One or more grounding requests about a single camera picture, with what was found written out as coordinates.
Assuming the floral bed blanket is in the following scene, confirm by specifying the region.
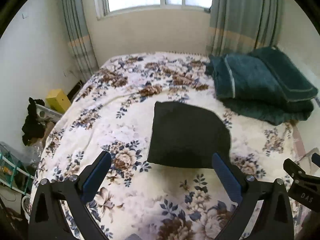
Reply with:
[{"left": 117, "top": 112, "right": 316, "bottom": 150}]
[{"left": 30, "top": 51, "right": 316, "bottom": 240}]

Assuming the dark green folded blanket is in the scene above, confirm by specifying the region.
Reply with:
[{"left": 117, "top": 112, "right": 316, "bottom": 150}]
[{"left": 206, "top": 47, "right": 318, "bottom": 126}]

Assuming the right grey green curtain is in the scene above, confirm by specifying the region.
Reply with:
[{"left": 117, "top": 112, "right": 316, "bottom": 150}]
[{"left": 206, "top": 0, "right": 283, "bottom": 56}]

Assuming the black white striped garment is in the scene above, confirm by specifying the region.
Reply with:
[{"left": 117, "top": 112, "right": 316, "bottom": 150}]
[{"left": 148, "top": 101, "right": 231, "bottom": 168}]

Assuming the grey green curtain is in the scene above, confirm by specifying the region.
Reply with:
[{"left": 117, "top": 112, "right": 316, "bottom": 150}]
[
  {"left": 206, "top": 0, "right": 283, "bottom": 56},
  {"left": 62, "top": 0, "right": 99, "bottom": 82}
]

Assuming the black clothes pile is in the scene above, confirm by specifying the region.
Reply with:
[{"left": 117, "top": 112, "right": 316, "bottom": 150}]
[{"left": 22, "top": 97, "right": 45, "bottom": 146}]

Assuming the yellow box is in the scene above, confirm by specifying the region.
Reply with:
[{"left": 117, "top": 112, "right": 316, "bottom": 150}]
[{"left": 46, "top": 89, "right": 71, "bottom": 114}]

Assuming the green wire rack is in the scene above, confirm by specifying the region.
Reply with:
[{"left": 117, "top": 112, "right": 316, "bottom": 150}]
[{"left": 1, "top": 142, "right": 35, "bottom": 196}]

